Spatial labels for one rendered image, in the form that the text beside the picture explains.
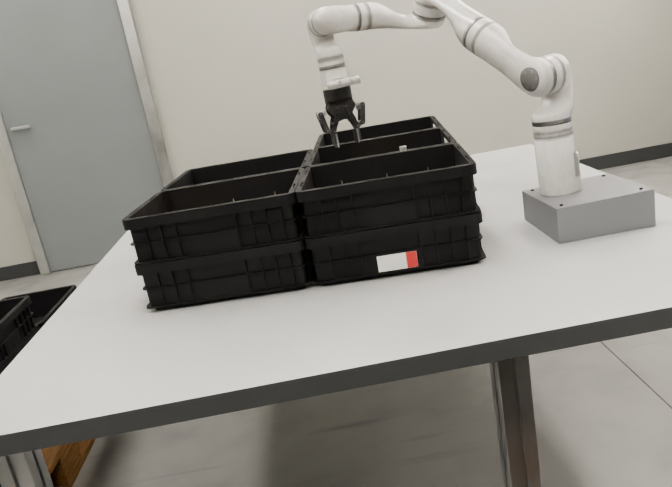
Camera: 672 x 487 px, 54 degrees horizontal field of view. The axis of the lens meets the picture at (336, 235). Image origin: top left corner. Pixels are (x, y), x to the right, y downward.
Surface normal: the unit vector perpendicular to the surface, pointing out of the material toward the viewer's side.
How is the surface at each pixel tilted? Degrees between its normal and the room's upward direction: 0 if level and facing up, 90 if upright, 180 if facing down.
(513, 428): 90
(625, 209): 90
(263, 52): 90
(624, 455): 0
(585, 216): 90
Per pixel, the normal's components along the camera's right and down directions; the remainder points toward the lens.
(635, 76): 0.07, 0.27
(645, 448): -0.17, -0.95
